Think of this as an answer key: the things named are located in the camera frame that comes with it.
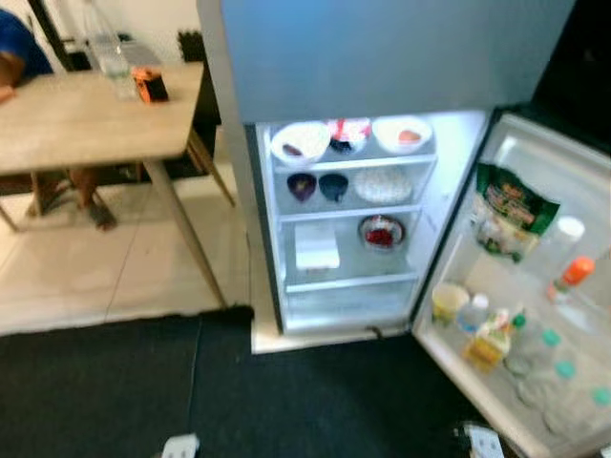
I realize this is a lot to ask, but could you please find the grey fridge cabinet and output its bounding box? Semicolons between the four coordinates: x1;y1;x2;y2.
198;0;495;356

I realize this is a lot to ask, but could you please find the glass fridge shelf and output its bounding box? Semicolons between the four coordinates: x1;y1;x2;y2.
277;202;426;225
272;153;438;175
284;272;421;295

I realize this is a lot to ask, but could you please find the clear white-capped bottle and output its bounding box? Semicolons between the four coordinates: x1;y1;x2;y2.
535;217;586;278

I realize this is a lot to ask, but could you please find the orange-capped bottle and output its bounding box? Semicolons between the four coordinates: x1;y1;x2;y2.
549;256;596;304

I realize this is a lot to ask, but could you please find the green snack bag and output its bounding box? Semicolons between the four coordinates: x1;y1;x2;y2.
473;162;561;263

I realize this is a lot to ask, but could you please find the green-capped water bottle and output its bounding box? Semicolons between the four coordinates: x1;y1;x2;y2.
506;327;561;378
544;386;611;440
520;360;577;411

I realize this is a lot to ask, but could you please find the small white-capped bottle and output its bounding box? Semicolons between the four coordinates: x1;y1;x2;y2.
458;293;491;335

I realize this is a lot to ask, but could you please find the black kitchen countertop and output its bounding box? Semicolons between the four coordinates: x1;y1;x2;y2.
530;0;611;154

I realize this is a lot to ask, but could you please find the yellow bottle with green cap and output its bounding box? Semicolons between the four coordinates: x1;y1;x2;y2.
465;307;526;371

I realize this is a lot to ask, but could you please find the yellow cup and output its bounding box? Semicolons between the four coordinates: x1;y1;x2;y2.
432;283;471;327

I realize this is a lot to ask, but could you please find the white bowl with orange food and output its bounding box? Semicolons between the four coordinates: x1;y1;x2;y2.
372;115;435;156

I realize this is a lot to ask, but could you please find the bowl with red food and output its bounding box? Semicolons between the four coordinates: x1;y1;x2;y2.
358;214;409;253

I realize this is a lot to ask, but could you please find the white patterned dish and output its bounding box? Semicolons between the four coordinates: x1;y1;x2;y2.
353;167;414;205

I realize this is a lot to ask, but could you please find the red white package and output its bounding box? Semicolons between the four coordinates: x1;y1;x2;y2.
327;117;371;156

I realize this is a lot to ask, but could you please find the small dark blue bowl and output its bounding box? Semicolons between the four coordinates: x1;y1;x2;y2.
318;173;350;203

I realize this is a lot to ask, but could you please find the white food box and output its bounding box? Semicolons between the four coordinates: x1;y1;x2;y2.
294;224;342;273

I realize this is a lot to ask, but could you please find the small purple bowl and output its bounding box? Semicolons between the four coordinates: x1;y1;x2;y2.
286;173;318;203

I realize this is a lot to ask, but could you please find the white bowl with dark food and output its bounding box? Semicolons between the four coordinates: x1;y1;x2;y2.
270;121;332;168

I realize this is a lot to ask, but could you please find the dark carpet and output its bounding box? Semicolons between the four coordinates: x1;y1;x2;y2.
0;307;497;458

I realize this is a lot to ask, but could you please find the orange black device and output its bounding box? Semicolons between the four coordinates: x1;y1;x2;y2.
132;67;170;104

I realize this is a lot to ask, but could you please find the grey chair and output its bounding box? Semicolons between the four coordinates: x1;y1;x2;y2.
119;40;163;68

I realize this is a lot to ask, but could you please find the light wooden dining table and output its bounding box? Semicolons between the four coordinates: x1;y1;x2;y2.
0;62;235;308

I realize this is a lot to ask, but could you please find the black stand pole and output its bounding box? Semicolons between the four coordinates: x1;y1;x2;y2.
27;0;75;70

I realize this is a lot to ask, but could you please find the person in blue shirt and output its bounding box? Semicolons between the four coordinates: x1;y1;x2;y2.
0;10;117;230

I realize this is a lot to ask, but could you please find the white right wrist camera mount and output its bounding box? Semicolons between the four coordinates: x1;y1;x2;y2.
465;425;505;458

